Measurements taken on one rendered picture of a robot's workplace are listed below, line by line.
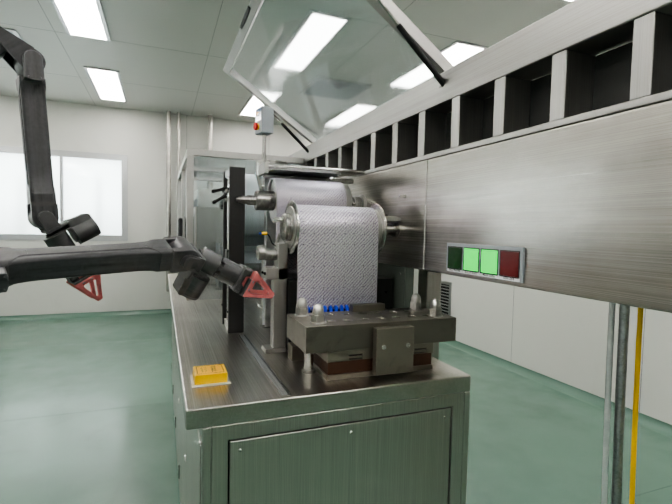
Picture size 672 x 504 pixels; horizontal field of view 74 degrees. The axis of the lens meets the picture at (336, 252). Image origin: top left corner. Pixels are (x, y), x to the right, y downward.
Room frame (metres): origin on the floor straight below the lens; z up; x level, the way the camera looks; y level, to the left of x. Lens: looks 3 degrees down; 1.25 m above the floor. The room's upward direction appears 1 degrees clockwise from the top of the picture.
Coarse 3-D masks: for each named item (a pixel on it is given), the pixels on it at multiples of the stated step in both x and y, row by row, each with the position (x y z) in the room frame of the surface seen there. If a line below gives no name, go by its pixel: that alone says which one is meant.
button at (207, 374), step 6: (198, 366) 1.01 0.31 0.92; (204, 366) 1.01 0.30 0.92; (210, 366) 1.01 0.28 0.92; (216, 366) 1.01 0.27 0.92; (222, 366) 1.01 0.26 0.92; (198, 372) 0.97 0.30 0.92; (204, 372) 0.97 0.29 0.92; (210, 372) 0.97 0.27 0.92; (216, 372) 0.97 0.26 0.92; (222, 372) 0.97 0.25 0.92; (198, 378) 0.95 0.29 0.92; (204, 378) 0.95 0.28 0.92; (210, 378) 0.96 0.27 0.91; (216, 378) 0.96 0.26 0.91; (222, 378) 0.97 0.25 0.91; (198, 384) 0.95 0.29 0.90
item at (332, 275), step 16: (304, 256) 1.17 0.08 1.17; (320, 256) 1.19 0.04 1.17; (336, 256) 1.21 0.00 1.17; (352, 256) 1.22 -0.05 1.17; (368, 256) 1.24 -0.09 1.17; (304, 272) 1.17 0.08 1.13; (320, 272) 1.19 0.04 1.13; (336, 272) 1.21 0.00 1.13; (352, 272) 1.23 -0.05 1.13; (368, 272) 1.24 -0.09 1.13; (304, 288) 1.17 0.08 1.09; (320, 288) 1.19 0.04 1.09; (336, 288) 1.21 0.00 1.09; (352, 288) 1.23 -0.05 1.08; (368, 288) 1.24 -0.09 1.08; (336, 304) 1.21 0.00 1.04
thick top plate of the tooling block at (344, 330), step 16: (288, 320) 1.11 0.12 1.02; (304, 320) 1.04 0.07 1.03; (336, 320) 1.05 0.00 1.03; (352, 320) 1.05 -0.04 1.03; (368, 320) 1.06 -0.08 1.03; (384, 320) 1.06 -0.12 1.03; (400, 320) 1.07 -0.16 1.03; (416, 320) 1.07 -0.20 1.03; (432, 320) 1.09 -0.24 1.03; (448, 320) 1.11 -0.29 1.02; (288, 336) 1.10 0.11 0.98; (304, 336) 0.98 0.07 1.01; (320, 336) 0.98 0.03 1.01; (336, 336) 1.00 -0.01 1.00; (352, 336) 1.01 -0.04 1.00; (368, 336) 1.03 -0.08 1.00; (416, 336) 1.07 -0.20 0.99; (432, 336) 1.09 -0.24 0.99; (448, 336) 1.11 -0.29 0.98; (304, 352) 0.98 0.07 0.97; (320, 352) 0.98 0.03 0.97
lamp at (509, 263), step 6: (504, 252) 0.91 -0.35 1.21; (510, 252) 0.89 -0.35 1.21; (516, 252) 0.88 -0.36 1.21; (504, 258) 0.91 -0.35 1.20; (510, 258) 0.89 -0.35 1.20; (516, 258) 0.88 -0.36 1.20; (504, 264) 0.91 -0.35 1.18; (510, 264) 0.89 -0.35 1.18; (516, 264) 0.88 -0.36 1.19; (504, 270) 0.91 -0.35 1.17; (510, 270) 0.89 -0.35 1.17; (516, 270) 0.88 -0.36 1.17; (516, 276) 0.88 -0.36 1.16
